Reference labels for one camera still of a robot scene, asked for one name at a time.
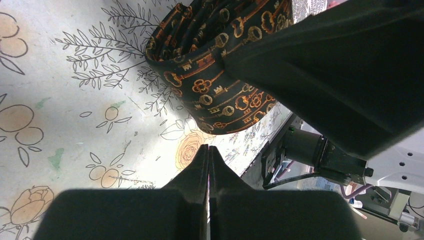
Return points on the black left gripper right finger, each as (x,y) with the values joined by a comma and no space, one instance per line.
(239,212)

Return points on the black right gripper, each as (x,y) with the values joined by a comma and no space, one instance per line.
(324,157)

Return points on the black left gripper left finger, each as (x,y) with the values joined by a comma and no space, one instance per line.
(177,211)

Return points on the black gold patterned tie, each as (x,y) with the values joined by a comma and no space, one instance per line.
(187,50)

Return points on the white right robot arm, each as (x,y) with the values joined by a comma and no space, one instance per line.
(397,162)

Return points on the floral patterned tablecloth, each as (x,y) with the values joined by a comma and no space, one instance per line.
(80,107)

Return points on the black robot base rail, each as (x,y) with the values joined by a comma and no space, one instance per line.
(263,166)

